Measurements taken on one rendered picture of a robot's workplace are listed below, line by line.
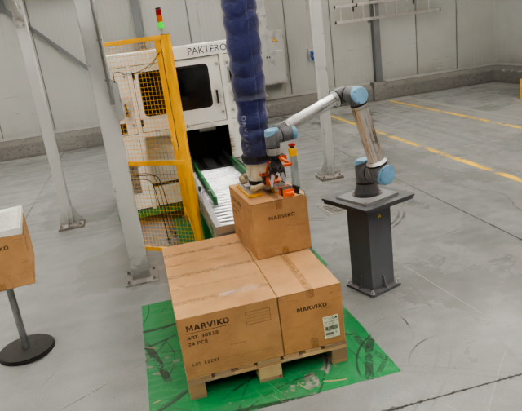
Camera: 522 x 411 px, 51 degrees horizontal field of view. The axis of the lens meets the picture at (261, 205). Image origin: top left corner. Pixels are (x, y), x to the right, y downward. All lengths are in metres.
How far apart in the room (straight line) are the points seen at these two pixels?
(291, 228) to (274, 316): 0.74
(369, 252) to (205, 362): 1.57
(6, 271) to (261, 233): 1.69
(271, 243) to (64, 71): 9.77
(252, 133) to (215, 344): 1.43
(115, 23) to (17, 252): 9.47
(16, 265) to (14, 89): 9.43
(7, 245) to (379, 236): 2.61
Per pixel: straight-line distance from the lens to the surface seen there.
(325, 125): 7.45
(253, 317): 3.30
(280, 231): 3.78
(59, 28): 13.02
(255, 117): 3.79
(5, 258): 3.97
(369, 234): 4.18
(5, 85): 13.21
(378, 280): 4.39
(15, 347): 4.61
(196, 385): 3.46
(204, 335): 3.30
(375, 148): 3.93
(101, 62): 4.81
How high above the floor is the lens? 2.04
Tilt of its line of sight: 18 degrees down
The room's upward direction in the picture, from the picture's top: 7 degrees counter-clockwise
